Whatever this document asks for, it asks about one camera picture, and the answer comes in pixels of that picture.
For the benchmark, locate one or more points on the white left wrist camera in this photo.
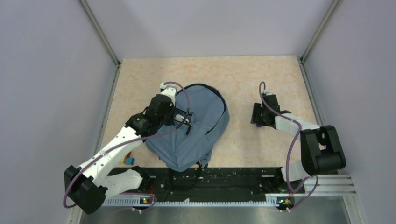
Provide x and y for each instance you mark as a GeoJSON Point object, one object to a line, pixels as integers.
{"type": "Point", "coordinates": [168, 90]}

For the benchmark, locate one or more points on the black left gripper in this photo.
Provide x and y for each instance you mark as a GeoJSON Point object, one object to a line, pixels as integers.
{"type": "Point", "coordinates": [170, 121]}

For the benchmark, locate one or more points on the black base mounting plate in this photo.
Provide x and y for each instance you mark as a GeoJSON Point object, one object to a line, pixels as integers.
{"type": "Point", "coordinates": [206, 185]}

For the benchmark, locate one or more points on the aluminium front rail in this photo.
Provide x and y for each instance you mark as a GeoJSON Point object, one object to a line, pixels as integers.
{"type": "Point", "coordinates": [334, 185]}

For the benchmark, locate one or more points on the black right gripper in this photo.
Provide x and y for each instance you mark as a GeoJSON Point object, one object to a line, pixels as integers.
{"type": "Point", "coordinates": [257, 108]}

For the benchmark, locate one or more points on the metal frame rail left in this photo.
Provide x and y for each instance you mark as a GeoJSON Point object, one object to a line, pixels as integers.
{"type": "Point", "coordinates": [98, 62]}

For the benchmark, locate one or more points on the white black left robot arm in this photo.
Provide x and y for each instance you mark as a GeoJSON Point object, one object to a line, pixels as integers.
{"type": "Point", "coordinates": [90, 184]}

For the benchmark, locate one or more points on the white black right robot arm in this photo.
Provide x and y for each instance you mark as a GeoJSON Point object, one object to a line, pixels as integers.
{"type": "Point", "coordinates": [320, 148]}

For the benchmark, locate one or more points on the colourful puzzle cube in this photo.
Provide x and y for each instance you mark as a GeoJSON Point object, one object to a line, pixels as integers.
{"type": "Point", "coordinates": [129, 161]}

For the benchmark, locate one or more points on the metal frame rail right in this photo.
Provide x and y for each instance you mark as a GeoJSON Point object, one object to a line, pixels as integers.
{"type": "Point", "coordinates": [310, 67]}

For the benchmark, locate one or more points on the metal frame rail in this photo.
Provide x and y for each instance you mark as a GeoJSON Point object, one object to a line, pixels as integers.
{"type": "Point", "coordinates": [310, 67]}
{"type": "Point", "coordinates": [98, 62]}

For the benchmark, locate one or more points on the blue grey backpack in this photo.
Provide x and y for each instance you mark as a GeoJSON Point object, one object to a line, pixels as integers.
{"type": "Point", "coordinates": [207, 119]}

